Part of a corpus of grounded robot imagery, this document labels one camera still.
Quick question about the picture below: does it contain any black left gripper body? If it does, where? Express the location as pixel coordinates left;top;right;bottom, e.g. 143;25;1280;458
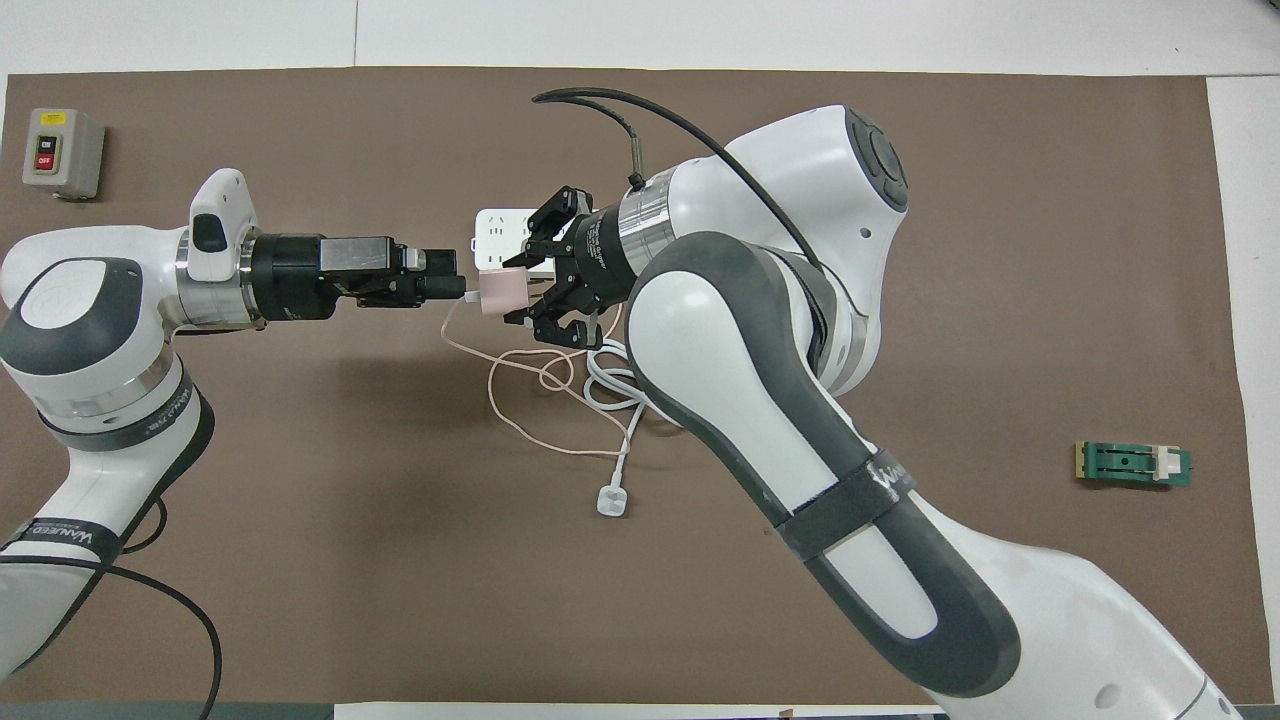
246;232;404;322

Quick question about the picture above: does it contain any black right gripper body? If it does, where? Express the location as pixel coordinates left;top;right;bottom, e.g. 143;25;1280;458
560;203;633;301

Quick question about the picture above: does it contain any pink charger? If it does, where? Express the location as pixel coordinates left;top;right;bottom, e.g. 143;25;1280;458
478;265;531;317

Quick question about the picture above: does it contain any pink charging cable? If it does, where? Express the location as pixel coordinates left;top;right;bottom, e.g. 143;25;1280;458
440;285;633;457

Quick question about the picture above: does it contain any white power strip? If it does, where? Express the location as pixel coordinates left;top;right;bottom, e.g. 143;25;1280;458
474;207;561;282

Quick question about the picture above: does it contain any brown table mat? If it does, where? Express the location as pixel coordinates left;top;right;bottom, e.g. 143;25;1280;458
0;66;1276;706

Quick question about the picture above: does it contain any white power strip cord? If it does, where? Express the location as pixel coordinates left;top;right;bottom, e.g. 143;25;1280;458
582;338;666;519

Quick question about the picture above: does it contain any grey on-off switch box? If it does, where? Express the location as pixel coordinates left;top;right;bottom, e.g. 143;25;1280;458
22;107;106;201

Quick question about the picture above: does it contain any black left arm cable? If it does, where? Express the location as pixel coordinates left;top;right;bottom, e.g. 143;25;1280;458
0;498;223;720

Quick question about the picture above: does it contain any green knife switch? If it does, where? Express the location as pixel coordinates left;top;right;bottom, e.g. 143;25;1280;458
1075;440;1194;491

